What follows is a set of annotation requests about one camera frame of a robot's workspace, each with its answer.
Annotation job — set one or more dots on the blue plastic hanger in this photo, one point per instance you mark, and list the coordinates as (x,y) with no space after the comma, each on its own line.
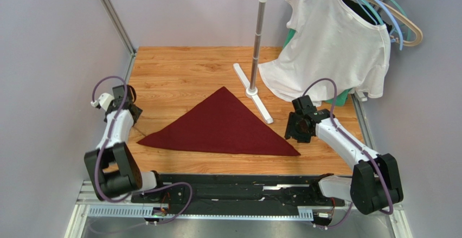
(397,18)

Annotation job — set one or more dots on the teal plastic hanger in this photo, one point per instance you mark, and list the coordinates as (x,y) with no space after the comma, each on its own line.
(364,3)

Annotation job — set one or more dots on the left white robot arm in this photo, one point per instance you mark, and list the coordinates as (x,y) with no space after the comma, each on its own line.
(118,174)

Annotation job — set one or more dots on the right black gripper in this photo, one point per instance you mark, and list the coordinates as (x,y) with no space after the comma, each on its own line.
(295,130)

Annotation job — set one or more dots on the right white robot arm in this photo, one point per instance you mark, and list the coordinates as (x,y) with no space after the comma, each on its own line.
(375,183)

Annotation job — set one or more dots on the metal utensil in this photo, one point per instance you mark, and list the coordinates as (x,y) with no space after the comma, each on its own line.
(140,132)

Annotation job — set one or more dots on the wooden hanger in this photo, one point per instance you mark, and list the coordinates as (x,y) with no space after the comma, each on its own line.
(408,28)

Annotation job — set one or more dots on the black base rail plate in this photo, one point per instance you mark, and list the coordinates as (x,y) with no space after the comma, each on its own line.
(239,195)

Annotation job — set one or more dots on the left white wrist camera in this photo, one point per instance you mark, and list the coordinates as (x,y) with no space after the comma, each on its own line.
(103,102)

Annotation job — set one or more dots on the dark red cloth napkin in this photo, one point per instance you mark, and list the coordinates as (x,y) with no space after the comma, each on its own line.
(221,123)

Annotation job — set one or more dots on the white clothes rack stand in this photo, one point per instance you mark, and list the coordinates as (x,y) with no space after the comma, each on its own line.
(249,84)

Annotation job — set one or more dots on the green garment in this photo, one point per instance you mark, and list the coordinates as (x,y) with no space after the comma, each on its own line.
(343,96)

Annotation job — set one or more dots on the black garment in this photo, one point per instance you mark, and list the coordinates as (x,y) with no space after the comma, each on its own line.
(363,11)

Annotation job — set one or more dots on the white t-shirt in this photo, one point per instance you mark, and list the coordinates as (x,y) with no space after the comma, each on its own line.
(333,50)

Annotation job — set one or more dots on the aluminium frame rail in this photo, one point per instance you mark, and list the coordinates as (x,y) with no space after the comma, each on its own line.
(117,22)

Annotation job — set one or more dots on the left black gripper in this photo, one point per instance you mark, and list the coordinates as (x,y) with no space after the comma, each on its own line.
(139,111)

